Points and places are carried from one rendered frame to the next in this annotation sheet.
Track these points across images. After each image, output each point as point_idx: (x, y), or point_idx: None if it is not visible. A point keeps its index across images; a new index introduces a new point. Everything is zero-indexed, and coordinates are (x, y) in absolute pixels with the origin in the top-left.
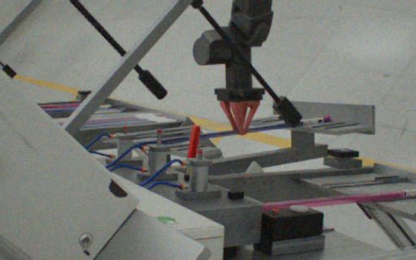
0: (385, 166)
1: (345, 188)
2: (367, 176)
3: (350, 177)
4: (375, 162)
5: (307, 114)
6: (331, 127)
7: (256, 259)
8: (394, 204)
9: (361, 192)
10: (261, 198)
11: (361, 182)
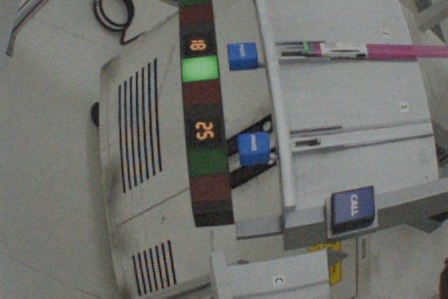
0: (293, 175)
1: (413, 112)
2: (330, 187)
3: (363, 184)
4: (294, 202)
5: None
6: (313, 282)
7: None
8: (396, 31)
9: (404, 91)
10: None
11: (373, 141)
